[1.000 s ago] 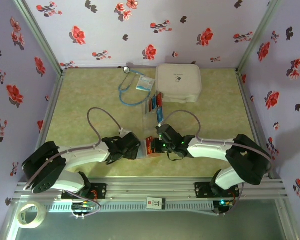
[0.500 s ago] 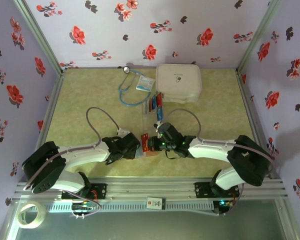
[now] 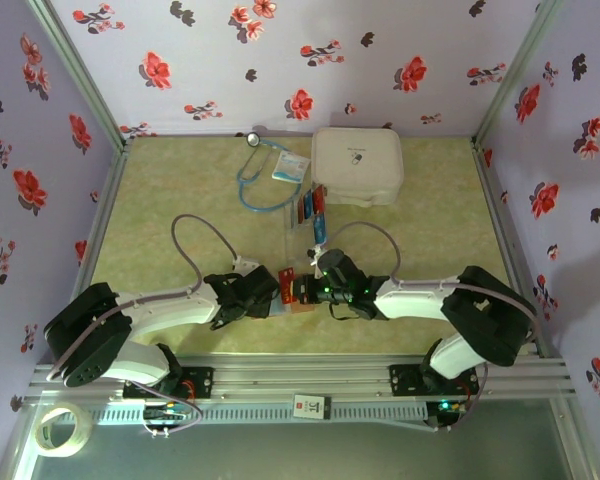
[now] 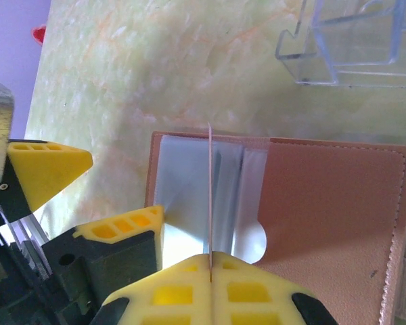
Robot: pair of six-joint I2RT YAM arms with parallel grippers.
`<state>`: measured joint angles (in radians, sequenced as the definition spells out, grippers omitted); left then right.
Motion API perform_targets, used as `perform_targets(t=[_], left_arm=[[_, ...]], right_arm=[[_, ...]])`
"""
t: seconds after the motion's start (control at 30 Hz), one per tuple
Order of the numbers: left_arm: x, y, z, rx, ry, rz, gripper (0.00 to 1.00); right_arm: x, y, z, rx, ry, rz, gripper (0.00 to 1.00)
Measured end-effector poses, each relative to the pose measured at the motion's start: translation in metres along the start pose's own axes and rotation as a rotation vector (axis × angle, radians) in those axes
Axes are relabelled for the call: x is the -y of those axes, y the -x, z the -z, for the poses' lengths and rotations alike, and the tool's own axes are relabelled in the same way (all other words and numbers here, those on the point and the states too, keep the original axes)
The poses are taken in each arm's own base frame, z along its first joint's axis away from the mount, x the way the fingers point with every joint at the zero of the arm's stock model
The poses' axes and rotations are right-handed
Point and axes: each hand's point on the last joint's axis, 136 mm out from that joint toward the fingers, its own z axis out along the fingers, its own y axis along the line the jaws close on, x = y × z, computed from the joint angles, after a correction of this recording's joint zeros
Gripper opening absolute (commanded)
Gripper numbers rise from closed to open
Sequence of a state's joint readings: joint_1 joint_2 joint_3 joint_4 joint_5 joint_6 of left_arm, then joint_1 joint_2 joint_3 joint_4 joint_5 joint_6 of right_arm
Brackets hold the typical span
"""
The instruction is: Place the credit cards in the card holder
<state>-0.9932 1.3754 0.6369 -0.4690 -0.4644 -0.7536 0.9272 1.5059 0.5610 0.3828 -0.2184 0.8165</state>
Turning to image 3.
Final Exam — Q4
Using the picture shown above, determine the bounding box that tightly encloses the clear acrylic card stand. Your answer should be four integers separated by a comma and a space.
282, 183, 331, 246

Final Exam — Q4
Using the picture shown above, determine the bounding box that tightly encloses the red white label tag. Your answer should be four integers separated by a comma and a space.
292, 394, 330, 420

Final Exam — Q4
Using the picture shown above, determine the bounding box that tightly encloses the white blue gauze packet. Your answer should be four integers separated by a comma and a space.
271, 152, 312, 185

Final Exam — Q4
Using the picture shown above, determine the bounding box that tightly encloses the white first aid pouch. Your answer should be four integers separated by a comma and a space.
311, 127, 406, 207

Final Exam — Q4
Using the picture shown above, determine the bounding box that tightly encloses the blue stethoscope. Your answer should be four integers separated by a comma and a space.
236, 131, 302, 216

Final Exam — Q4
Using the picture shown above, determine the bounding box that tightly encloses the clear tape roll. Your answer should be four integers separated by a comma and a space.
33, 401, 94, 459

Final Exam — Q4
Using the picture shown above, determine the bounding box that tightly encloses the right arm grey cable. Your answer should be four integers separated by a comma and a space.
317, 221, 539, 434

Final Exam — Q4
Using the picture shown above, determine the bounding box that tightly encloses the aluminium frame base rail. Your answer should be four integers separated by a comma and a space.
23, 353, 579, 405

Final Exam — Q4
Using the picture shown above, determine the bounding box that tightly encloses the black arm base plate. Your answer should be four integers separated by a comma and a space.
122, 366, 215, 400
388, 363, 481, 397

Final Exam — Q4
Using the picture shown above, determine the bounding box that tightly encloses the slotted grey cable duct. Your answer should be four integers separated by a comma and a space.
87, 401, 430, 427

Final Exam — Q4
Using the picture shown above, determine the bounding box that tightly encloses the aluminium frame side rail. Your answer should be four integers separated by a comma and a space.
59, 142, 129, 364
471, 138, 551, 359

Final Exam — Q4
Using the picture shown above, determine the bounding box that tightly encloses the aluminium frame post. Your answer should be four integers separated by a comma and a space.
472, 0, 567, 144
25, 0, 127, 149

